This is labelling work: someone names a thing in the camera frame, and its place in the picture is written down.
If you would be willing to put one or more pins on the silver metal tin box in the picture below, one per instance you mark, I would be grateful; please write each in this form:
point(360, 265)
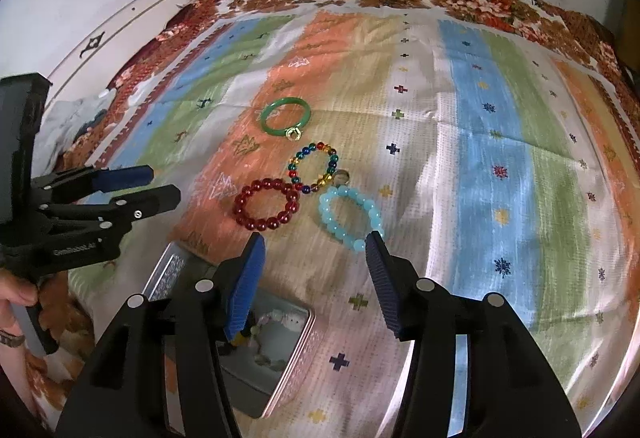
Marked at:
point(295, 368)

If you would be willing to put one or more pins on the dark patterned wristband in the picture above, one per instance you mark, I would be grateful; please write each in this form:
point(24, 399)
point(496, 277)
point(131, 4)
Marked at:
point(12, 339)

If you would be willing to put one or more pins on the white wooden headboard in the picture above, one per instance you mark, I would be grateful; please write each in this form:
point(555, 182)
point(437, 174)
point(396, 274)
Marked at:
point(125, 18)

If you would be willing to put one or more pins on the person's left hand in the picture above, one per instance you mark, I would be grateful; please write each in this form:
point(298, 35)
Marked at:
point(17, 293)

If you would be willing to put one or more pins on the striped patterned mat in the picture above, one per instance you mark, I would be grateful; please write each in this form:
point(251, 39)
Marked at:
point(450, 118)

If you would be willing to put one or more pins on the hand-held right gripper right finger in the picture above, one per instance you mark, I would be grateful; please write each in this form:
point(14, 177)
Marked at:
point(385, 288)

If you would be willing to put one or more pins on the grey crumpled cloth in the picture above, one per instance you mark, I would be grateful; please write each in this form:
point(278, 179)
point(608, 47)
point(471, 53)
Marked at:
point(65, 123)

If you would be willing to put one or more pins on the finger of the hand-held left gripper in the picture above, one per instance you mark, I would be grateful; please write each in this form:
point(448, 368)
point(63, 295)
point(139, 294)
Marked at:
point(150, 200)
point(125, 176)

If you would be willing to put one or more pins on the green jade bangle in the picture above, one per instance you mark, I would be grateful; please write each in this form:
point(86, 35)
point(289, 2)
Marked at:
point(264, 121)

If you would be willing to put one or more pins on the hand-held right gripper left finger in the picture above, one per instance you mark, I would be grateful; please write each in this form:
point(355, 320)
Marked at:
point(245, 288)

